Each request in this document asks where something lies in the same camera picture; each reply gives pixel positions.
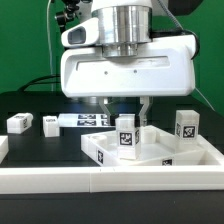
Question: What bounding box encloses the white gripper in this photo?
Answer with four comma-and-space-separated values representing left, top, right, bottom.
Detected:
61, 35, 196, 126

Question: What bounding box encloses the white square table top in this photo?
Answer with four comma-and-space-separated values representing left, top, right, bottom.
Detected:
81, 126, 224, 167

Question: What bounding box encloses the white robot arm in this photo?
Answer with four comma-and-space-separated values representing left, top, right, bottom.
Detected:
61, 0, 199, 126

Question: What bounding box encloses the white sheet with tags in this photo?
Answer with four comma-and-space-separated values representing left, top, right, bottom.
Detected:
58, 113, 110, 127

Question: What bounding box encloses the white U-shaped fence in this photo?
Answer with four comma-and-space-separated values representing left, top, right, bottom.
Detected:
0, 134, 224, 195

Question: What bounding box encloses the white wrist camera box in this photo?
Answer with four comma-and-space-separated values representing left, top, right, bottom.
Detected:
61, 17, 100, 48

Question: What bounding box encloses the black cable bundle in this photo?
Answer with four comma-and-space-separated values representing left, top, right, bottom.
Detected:
18, 74, 63, 92

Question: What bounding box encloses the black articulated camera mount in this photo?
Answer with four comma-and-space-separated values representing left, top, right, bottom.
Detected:
54, 0, 91, 33

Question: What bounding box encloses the thin white cable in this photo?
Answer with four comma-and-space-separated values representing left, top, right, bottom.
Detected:
46, 0, 55, 92

